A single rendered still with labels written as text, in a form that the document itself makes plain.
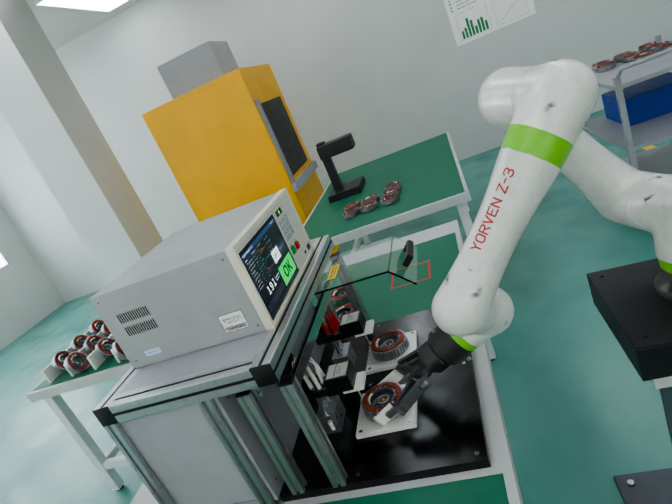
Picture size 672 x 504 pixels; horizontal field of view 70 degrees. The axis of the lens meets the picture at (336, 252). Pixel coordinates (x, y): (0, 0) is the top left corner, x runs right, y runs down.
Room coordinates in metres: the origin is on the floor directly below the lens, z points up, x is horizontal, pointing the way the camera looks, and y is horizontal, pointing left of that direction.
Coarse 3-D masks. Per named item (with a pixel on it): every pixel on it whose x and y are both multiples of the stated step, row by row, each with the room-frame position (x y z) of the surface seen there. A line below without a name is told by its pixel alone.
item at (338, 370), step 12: (348, 360) 1.03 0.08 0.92; (336, 372) 1.01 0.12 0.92; (348, 372) 0.99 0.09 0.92; (360, 372) 1.03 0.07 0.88; (312, 384) 1.04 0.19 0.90; (324, 384) 1.02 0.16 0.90; (336, 384) 0.98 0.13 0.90; (348, 384) 0.97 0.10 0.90; (360, 384) 0.98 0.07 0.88; (312, 396) 1.00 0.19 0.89; (324, 396) 1.05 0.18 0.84; (324, 408) 1.01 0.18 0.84
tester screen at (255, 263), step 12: (264, 228) 1.12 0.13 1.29; (276, 228) 1.19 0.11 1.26; (264, 240) 1.10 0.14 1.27; (276, 240) 1.16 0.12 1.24; (252, 252) 1.02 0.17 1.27; (264, 252) 1.07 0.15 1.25; (252, 264) 0.99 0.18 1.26; (264, 264) 1.04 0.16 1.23; (276, 264) 1.10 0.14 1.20; (252, 276) 0.97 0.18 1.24; (264, 276) 1.02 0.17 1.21; (276, 276) 1.07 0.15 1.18; (264, 288) 0.99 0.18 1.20; (276, 288) 1.04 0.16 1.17; (264, 300) 0.97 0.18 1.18
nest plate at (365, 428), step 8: (360, 408) 1.03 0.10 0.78; (416, 408) 0.95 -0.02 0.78; (360, 416) 1.00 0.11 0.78; (400, 416) 0.94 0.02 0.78; (408, 416) 0.93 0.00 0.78; (416, 416) 0.92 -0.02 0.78; (360, 424) 0.97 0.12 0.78; (368, 424) 0.96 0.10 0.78; (376, 424) 0.95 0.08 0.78; (392, 424) 0.93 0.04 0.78; (400, 424) 0.91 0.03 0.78; (408, 424) 0.90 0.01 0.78; (416, 424) 0.90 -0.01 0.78; (360, 432) 0.95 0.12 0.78; (368, 432) 0.93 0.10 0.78; (376, 432) 0.93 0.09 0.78; (384, 432) 0.92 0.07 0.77
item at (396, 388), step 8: (384, 384) 1.03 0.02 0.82; (392, 384) 1.01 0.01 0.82; (368, 392) 1.03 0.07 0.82; (376, 392) 1.02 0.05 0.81; (384, 392) 1.02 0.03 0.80; (392, 392) 1.01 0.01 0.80; (400, 392) 0.97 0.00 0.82; (368, 400) 0.99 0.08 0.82; (376, 400) 1.01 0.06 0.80; (392, 400) 0.96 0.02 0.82; (368, 408) 0.97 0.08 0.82; (376, 408) 0.96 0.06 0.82; (368, 416) 0.96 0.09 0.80
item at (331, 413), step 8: (336, 400) 1.04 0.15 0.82; (320, 408) 1.04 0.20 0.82; (328, 408) 1.02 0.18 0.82; (336, 408) 1.02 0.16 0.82; (344, 408) 1.06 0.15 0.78; (320, 416) 1.01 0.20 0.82; (328, 416) 1.00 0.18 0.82; (336, 416) 1.00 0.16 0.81; (344, 416) 1.04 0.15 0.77; (328, 424) 1.00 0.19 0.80; (336, 424) 0.99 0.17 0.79; (328, 432) 1.00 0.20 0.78; (336, 432) 1.00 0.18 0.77
